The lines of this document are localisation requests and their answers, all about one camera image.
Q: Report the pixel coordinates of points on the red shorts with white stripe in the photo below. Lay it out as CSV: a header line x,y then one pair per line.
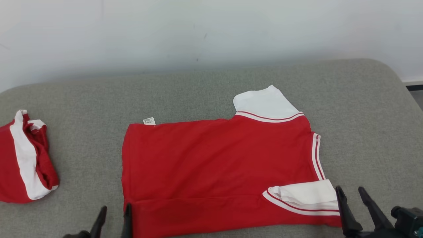
x,y
13,165

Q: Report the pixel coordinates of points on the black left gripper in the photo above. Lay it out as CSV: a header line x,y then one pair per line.
x,y
79,235

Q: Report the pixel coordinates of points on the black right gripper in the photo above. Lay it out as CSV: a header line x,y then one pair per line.
x,y
373,234

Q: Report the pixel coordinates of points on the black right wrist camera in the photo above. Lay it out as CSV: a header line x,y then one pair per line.
x,y
409,219

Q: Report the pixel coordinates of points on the red white lettered jersey shirt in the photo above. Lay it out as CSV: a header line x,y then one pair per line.
x,y
214,165

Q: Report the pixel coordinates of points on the dark wall baseboard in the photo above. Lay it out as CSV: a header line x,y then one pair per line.
x,y
414,87

